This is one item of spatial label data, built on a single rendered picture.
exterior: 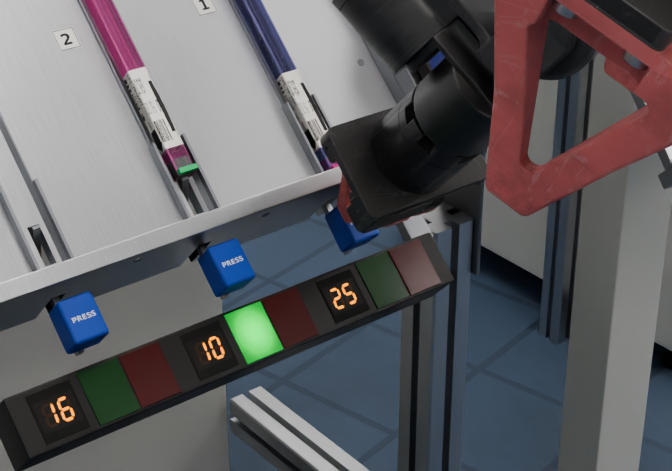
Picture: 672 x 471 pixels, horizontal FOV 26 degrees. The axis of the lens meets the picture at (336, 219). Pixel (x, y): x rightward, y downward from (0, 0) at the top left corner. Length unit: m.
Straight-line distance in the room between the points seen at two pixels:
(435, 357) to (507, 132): 0.80
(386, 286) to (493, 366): 1.11
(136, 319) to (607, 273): 0.44
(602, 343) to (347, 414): 0.66
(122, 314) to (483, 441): 0.74
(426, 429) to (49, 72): 0.45
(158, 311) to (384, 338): 0.83
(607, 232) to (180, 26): 0.52
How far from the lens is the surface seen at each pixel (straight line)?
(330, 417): 2.01
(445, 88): 0.85
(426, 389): 1.20
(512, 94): 0.38
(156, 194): 0.96
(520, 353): 2.16
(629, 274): 1.40
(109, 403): 0.91
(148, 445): 1.46
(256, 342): 0.96
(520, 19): 0.36
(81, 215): 0.94
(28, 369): 1.34
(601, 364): 1.45
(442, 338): 1.18
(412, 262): 1.04
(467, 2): 0.84
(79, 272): 0.90
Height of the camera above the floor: 1.17
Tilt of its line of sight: 28 degrees down
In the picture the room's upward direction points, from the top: straight up
